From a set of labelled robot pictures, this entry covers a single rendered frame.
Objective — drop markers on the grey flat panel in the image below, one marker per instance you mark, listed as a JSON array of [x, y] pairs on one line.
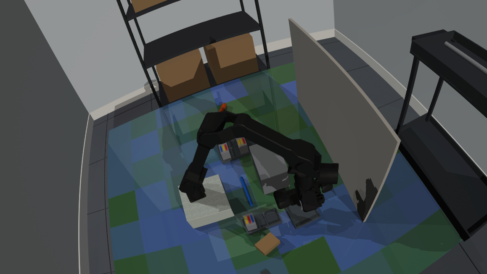
[[352, 129]]

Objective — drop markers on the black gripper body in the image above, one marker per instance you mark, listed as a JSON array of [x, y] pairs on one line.
[[284, 199]]

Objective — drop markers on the tan rectangular block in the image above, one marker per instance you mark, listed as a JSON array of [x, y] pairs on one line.
[[267, 243]]

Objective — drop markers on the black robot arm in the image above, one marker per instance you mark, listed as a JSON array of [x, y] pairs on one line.
[[303, 159]]

